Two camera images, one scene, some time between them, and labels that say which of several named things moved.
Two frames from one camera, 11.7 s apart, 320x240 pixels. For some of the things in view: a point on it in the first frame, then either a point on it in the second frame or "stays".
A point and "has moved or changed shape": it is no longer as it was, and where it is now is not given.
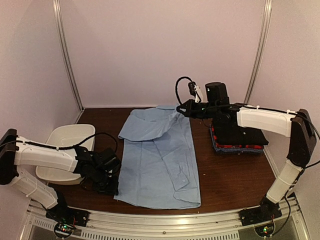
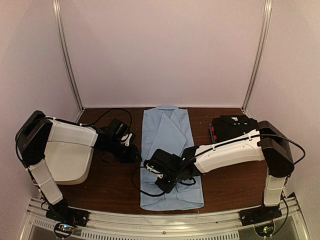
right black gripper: x=189 y=104 to x=166 y=188
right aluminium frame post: x=267 y=5 stays
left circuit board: x=63 y=229 stays
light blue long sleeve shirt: x=158 y=166 has moved or changed shape
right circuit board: x=265 y=230 stays
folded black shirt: x=227 y=132 stays
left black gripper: x=111 y=190 to x=130 y=157
